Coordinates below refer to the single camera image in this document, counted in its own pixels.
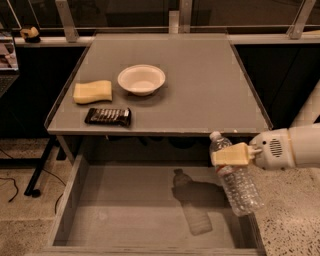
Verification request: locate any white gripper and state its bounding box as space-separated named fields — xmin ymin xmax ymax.
xmin=210 ymin=129 xmax=296 ymax=170

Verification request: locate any clear plastic water bottle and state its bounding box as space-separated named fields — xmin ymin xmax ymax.
xmin=209 ymin=131 xmax=264 ymax=216

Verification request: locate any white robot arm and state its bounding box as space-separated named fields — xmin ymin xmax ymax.
xmin=210 ymin=82 xmax=320 ymax=170

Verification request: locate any open grey top drawer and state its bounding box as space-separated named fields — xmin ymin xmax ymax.
xmin=27 ymin=156 xmax=266 ymax=256

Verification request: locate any grey cabinet table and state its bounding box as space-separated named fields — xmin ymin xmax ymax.
xmin=44 ymin=32 xmax=274 ymax=168

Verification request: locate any dark chocolate bar wrapper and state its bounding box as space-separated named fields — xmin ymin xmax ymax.
xmin=85 ymin=108 xmax=131 ymax=127

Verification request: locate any white paper bowl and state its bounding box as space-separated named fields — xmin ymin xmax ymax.
xmin=117 ymin=64 xmax=166 ymax=96

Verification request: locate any yellow sponge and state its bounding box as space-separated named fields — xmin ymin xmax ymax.
xmin=73 ymin=80 xmax=112 ymax=104

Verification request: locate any black desk leg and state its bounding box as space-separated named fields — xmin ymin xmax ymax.
xmin=24 ymin=136 xmax=56 ymax=196

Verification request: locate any yellow black tape measure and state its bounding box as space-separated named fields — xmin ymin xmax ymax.
xmin=20 ymin=26 xmax=41 ymax=43

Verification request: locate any laptop with lit screen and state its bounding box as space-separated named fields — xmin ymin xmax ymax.
xmin=0 ymin=29 xmax=20 ymax=97

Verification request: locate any metal window frame rail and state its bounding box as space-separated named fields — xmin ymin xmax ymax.
xmin=0 ymin=0 xmax=320 ymax=46

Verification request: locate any black floor cable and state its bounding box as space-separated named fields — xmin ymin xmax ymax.
xmin=0 ymin=149 xmax=68 ymax=214

